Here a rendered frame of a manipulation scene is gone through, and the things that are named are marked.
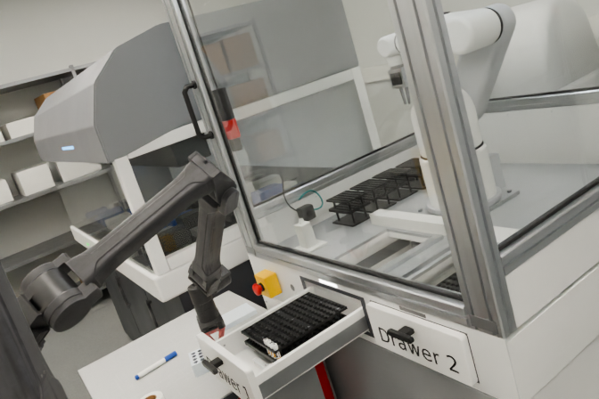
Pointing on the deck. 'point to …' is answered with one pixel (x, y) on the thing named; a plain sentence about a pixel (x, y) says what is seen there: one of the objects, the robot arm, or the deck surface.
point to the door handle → (193, 111)
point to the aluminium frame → (537, 273)
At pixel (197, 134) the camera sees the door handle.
